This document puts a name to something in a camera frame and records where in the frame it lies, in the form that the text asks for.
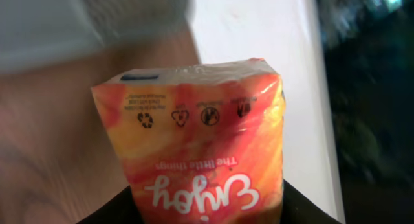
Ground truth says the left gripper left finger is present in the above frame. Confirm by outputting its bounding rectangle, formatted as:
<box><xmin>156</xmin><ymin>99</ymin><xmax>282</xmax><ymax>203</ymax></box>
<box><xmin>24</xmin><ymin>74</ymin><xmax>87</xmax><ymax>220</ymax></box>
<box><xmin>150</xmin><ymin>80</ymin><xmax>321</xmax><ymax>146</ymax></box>
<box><xmin>77</xmin><ymin>186</ymin><xmax>144</xmax><ymax>224</ymax></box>

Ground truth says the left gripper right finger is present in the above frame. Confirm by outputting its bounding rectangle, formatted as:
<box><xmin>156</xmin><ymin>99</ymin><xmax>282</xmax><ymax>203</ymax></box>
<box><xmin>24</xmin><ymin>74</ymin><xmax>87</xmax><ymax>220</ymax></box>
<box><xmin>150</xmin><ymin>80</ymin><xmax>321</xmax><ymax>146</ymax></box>
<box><xmin>280</xmin><ymin>180</ymin><xmax>340</xmax><ymax>224</ymax></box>

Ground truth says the orange tissue pack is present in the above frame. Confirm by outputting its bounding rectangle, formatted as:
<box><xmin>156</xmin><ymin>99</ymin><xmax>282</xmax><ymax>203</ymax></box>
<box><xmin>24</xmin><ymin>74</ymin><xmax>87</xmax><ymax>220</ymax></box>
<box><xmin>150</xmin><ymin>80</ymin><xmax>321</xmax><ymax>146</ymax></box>
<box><xmin>92</xmin><ymin>58</ymin><xmax>285</xmax><ymax>223</ymax></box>

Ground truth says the grey plastic mesh basket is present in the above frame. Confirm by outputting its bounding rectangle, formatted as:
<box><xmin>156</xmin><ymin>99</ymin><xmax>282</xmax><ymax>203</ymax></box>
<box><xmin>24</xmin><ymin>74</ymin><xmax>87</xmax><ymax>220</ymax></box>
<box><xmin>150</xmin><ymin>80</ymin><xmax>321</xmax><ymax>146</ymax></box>
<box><xmin>1</xmin><ymin>0</ymin><xmax>190</xmax><ymax>74</ymax></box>

